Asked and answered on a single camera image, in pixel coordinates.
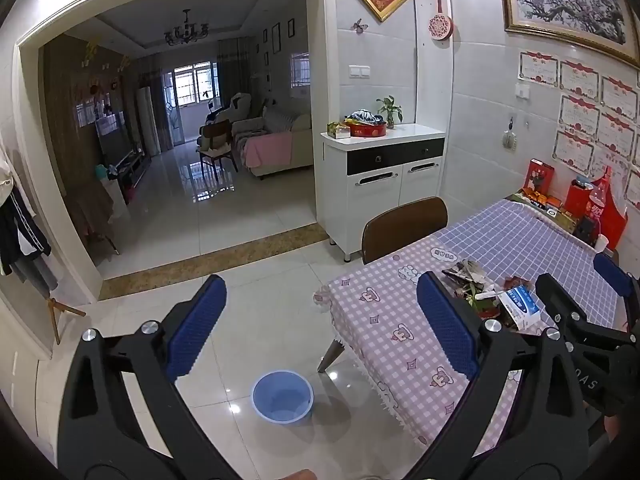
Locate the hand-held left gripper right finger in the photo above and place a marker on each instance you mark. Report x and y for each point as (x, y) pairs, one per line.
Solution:
(447, 327)

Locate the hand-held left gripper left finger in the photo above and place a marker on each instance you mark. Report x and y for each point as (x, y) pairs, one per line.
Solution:
(197, 327)

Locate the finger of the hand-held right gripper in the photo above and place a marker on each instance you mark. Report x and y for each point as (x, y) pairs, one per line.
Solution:
(555, 300)
(612, 275)

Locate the white printed plastic packet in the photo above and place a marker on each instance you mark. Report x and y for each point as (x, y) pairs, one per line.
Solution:
(520, 307)

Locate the green leaves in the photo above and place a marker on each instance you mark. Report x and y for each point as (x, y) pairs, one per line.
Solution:
(477, 300)

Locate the white plastic spoon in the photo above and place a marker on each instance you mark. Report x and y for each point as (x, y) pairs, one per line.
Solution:
(492, 293)

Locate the printed wrapper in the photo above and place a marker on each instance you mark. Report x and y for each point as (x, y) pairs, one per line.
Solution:
(465, 272)

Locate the blue plastic bucket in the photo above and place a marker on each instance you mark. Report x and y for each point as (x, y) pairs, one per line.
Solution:
(282, 400)

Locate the white paper cup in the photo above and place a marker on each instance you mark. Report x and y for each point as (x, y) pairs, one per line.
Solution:
(600, 242)

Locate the red paper decoration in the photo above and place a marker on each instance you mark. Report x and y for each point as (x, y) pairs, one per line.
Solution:
(617, 225)

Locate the pink and lilac checked tablecloth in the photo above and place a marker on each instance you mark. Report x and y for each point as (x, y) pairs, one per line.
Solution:
(390, 320)

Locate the cola bottle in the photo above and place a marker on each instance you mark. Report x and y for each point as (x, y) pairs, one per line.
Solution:
(597, 200)

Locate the orange boxes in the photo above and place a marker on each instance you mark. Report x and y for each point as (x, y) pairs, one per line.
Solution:
(534, 196)

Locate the brown wooden chair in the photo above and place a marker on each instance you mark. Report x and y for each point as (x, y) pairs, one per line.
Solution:
(400, 230)

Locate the red gift box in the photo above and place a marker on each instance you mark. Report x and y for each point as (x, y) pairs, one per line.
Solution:
(539, 175)

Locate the wooden coat rack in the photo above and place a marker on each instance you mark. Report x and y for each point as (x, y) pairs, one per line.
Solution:
(57, 320)

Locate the white sideboard cabinet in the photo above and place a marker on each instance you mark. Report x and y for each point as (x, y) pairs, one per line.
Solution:
(380, 195)

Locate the group of award certificates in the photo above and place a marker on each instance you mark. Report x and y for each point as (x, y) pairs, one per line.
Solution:
(580, 115)

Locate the dark television stand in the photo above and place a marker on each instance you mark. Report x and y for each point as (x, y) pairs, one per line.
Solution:
(132, 170)

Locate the beige slipper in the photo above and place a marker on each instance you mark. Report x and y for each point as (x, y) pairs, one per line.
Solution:
(299, 475)

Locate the teal plastic container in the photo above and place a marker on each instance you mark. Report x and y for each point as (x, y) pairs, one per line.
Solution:
(101, 172)

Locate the pink blanket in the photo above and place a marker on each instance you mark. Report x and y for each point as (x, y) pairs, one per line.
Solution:
(267, 150)

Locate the dark wooden armchair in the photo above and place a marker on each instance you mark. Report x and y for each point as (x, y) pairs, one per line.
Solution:
(217, 132)

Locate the hanging white and black clothes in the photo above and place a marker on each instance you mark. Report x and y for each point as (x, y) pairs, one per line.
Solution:
(20, 240)

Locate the flat screen television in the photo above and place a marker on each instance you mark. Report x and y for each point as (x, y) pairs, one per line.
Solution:
(114, 140)

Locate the beige sofa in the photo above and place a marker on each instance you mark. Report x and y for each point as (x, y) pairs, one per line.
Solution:
(297, 140)

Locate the red round tin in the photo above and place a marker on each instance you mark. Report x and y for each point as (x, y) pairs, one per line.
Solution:
(367, 130)

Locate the white standing air conditioner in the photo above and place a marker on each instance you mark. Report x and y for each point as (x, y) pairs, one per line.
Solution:
(147, 120)

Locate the yellow snack box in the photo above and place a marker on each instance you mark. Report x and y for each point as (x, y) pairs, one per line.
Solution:
(339, 131)

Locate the small green potted plant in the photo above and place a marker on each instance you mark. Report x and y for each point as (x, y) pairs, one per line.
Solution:
(390, 110)

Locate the blue patterned bag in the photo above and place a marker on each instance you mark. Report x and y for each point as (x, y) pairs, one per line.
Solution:
(366, 117)

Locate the balcony window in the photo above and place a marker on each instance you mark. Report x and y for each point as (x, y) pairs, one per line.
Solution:
(195, 85)

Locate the grey window curtain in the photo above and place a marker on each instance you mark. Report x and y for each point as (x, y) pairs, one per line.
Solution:
(235, 70)

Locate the framed plum blossom painting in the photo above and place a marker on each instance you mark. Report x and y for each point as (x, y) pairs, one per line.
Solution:
(565, 0)

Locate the black chandelier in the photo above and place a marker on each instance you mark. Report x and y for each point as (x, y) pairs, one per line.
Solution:
(186, 32)

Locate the single white wall switch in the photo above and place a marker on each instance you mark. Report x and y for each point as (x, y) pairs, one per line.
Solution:
(523, 90)

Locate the double white light switch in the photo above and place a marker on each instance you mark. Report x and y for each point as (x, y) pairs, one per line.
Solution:
(359, 71)

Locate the yellow flower wall decoration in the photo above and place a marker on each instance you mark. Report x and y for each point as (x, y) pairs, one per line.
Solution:
(124, 65)
(91, 52)

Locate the red fan wall ornament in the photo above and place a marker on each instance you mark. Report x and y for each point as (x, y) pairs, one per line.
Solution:
(440, 27)

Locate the tall black picture frame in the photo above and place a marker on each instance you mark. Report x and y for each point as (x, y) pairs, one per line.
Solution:
(276, 37)

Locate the butterfly wall decal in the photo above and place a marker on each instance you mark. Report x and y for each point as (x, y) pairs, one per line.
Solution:
(357, 26)

